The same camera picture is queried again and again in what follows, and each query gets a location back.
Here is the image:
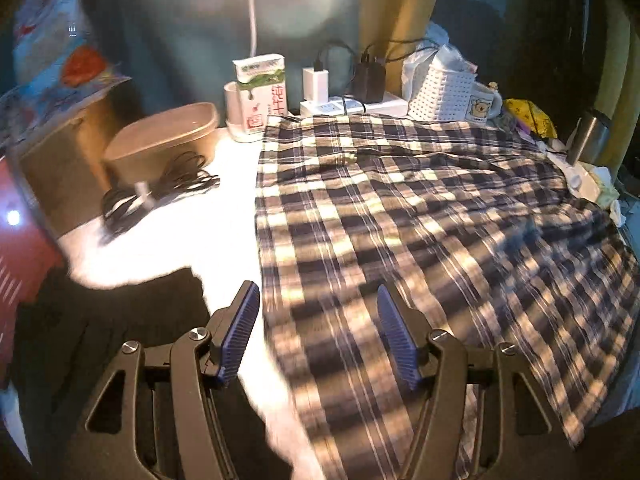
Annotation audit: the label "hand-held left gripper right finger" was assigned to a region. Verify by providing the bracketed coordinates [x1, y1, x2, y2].
[376, 284, 581, 480]

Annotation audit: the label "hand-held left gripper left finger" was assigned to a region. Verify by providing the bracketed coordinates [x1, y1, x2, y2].
[62, 280, 261, 480]

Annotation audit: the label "plaid flannel shirt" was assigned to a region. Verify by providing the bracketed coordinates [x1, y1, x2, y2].
[254, 112, 640, 480]

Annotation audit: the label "black garment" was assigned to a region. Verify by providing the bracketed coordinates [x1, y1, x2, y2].
[10, 266, 296, 480]

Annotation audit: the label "beige plastic tub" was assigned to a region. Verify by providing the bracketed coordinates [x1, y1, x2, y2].
[102, 102, 219, 186]

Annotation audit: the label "tablet with red screen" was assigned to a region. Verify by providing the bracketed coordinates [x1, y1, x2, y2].
[0, 152, 66, 391]

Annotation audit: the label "white power strip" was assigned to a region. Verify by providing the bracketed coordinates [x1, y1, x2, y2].
[299, 91, 411, 118]

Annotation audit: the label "green and white milk carton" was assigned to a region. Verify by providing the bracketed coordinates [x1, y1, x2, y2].
[231, 54, 290, 136]

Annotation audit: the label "cardboard box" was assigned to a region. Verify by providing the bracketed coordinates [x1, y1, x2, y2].
[20, 77, 146, 238]

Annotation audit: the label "white printed mug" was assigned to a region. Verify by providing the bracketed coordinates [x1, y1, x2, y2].
[467, 81, 503, 123]

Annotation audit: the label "white perforated basket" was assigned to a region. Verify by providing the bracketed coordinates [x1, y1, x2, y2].
[407, 45, 478, 122]

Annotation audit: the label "white charger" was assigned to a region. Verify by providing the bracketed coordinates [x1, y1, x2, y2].
[302, 67, 331, 103]

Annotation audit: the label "yellow cloth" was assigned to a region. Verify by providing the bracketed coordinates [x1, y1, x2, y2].
[502, 98, 558, 140]

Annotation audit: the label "black charger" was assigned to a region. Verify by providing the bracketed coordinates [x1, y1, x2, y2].
[354, 57, 386, 104]

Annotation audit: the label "white plastic bag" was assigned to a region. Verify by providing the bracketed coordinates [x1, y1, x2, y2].
[401, 22, 471, 101]

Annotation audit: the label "steel tumbler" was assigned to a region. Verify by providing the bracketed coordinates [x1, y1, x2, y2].
[565, 107, 611, 166]

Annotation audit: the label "yellow curtain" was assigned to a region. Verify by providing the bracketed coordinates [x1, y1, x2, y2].
[357, 0, 448, 96]

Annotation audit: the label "white desk lamp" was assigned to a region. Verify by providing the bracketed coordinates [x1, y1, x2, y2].
[200, 0, 341, 142]

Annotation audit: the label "snack bag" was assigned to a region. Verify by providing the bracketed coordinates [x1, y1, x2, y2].
[12, 0, 131, 111]

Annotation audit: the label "black cable bundle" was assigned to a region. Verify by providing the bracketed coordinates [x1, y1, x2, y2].
[101, 151, 221, 236]

